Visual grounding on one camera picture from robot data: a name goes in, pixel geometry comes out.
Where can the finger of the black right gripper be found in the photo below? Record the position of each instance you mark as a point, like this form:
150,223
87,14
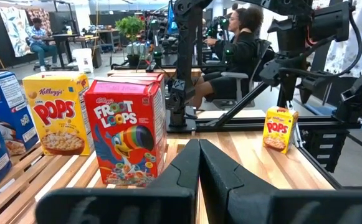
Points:
285,90
308,87

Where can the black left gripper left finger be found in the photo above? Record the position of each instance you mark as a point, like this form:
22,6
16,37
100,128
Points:
180,180

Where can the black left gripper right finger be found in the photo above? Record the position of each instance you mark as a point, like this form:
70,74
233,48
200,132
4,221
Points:
230,186

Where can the yellow Corn Pops box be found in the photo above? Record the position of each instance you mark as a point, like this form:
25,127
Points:
278,130
56,115

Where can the red Froot Loops box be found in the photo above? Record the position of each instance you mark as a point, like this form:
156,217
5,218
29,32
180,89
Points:
124,124
137,75

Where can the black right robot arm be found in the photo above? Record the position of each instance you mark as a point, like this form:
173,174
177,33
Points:
330,21

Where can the background black robot arm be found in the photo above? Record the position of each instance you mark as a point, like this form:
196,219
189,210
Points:
218,25
157,53

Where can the wooden slatted shelf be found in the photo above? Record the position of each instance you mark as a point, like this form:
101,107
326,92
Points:
59,174

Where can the pale floral curtain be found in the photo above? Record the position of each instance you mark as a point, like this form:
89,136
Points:
342,56

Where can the grey office chair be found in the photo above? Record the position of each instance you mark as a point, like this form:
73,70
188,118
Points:
233,75

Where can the person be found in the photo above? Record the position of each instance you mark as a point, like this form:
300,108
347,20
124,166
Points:
39,40
236,53

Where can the wooden table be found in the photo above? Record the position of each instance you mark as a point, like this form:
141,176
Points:
121,72

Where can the blue banner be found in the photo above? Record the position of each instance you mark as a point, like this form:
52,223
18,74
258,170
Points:
172,21

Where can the white bin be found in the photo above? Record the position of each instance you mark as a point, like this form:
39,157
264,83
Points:
82,60

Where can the small potted plant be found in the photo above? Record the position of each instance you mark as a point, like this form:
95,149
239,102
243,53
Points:
130,28

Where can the black table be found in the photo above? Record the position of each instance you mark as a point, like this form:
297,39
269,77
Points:
62,36

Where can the red floral curtain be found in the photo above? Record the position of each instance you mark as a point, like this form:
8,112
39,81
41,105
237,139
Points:
43,17

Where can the white leaf print curtain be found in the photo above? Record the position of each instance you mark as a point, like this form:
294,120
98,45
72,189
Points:
15,28

